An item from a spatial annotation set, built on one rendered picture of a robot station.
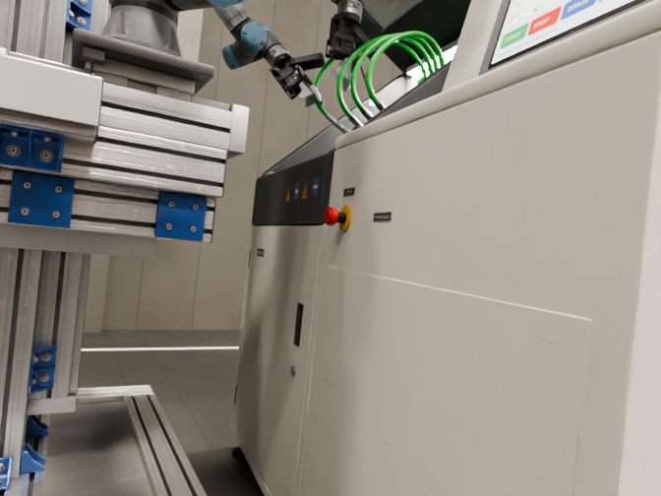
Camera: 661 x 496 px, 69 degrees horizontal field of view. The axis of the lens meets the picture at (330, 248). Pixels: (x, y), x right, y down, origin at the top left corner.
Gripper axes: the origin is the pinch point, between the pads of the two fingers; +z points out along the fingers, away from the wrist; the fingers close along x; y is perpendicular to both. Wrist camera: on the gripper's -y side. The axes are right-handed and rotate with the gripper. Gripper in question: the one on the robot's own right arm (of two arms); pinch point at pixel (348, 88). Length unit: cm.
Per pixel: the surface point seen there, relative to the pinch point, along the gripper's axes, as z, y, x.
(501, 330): 55, 18, 92
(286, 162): 20.4, 8.0, -29.6
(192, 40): -79, 30, -203
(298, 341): 71, 18, 28
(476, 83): 25, 17, 83
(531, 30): 4, -9, 63
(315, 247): 49, 17, 31
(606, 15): 8, -8, 79
